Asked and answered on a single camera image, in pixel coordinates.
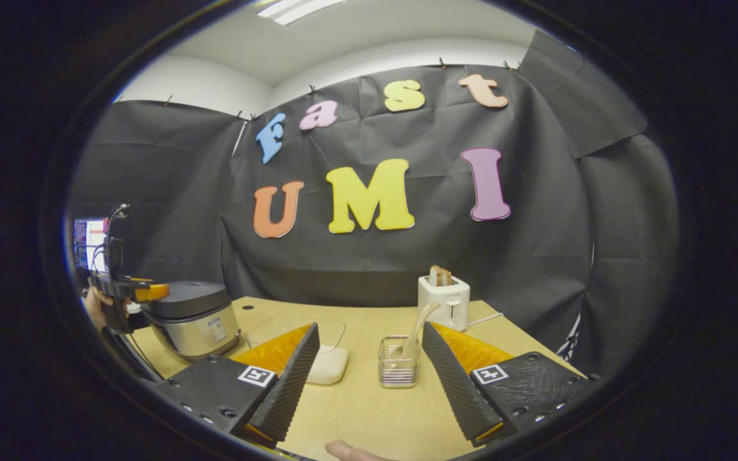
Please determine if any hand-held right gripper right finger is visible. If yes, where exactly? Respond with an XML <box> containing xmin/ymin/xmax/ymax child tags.
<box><xmin>422</xmin><ymin>321</ymin><xmax>600</xmax><ymax>448</ymax></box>

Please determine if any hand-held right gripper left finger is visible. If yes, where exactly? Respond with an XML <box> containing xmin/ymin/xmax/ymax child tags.
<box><xmin>154</xmin><ymin>322</ymin><xmax>322</xmax><ymax>449</ymax></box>

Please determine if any black and silver rice cooker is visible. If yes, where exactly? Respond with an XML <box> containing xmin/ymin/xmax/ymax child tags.
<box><xmin>142</xmin><ymin>280</ymin><xmax>242</xmax><ymax>362</ymax></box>

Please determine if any metal wire chopstick holder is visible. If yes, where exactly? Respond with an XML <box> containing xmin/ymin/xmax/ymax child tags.
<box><xmin>379</xmin><ymin>335</ymin><xmax>421</xmax><ymax>389</ymax></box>

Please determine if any clear plastic rice container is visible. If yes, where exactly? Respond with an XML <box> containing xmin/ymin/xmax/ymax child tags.
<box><xmin>244</xmin><ymin>318</ymin><xmax>349</xmax><ymax>385</ymax></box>

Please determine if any wooden spoon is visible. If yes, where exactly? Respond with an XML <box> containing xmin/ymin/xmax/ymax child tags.
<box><xmin>389</xmin><ymin>302</ymin><xmax>441</xmax><ymax>359</ymax></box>

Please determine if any computer monitor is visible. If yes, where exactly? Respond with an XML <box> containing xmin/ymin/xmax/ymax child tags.
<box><xmin>73</xmin><ymin>218</ymin><xmax>110</xmax><ymax>273</ymax></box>

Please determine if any white toaster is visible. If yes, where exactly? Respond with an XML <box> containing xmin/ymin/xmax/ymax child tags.
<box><xmin>417</xmin><ymin>274</ymin><xmax>471</xmax><ymax>332</ymax></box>

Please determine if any black backdrop cloth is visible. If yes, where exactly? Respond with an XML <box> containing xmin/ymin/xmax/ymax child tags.
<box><xmin>65</xmin><ymin>29</ymin><xmax>680</xmax><ymax>385</ymax></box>

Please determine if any ceiling light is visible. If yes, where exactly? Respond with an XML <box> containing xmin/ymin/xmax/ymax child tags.
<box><xmin>257</xmin><ymin>0</ymin><xmax>347</xmax><ymax>26</ymax></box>

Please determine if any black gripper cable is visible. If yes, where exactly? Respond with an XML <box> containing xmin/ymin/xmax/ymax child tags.
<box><xmin>101</xmin><ymin>325</ymin><xmax>160</xmax><ymax>382</ymax></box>

